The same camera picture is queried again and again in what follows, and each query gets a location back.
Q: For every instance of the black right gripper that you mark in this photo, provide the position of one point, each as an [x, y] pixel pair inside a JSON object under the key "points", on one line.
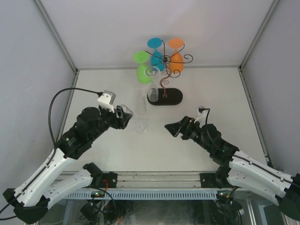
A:
{"points": [[185, 124]]}

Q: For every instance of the clear champagne flute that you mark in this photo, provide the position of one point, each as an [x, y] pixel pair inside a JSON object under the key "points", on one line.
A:
{"points": [[139, 125], [152, 72]]}

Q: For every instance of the orange plastic wine glass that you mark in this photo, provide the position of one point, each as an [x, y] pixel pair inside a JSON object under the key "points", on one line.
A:
{"points": [[176, 60]]}

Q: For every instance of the aluminium front frame rail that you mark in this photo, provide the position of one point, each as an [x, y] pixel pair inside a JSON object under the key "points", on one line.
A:
{"points": [[191, 180]]}

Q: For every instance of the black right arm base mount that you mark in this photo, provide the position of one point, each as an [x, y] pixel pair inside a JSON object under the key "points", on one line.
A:
{"points": [[208, 180]]}

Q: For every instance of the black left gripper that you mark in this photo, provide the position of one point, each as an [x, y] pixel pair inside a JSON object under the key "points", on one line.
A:
{"points": [[123, 116]]}

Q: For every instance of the clear upside-down glass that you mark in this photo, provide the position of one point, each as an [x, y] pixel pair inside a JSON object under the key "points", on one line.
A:
{"points": [[140, 103]]}

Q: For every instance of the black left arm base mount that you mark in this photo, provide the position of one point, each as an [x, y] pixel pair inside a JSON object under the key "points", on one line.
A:
{"points": [[108, 180]]}

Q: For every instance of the clear champagne flute back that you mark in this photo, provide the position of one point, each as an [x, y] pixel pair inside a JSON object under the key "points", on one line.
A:
{"points": [[139, 125]]}

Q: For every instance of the clear champagne flute front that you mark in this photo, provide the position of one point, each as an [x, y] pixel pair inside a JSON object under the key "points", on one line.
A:
{"points": [[152, 72]]}

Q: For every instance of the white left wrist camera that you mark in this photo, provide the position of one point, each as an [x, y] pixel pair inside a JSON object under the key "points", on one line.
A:
{"points": [[106, 99]]}

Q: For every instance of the blue slotted cable duct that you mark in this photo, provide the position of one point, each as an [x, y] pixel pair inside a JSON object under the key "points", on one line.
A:
{"points": [[90, 194]]}

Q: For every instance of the blue plastic wine glass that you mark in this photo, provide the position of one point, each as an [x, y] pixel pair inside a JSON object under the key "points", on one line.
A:
{"points": [[156, 57]]}

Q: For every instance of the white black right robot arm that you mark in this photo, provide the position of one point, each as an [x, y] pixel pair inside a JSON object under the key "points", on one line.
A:
{"points": [[238, 169]]}

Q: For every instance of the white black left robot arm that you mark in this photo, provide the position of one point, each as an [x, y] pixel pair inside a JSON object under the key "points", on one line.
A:
{"points": [[32, 200]]}

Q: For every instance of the green plastic wine glass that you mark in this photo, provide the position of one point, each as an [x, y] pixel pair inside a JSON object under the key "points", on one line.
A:
{"points": [[141, 57]]}

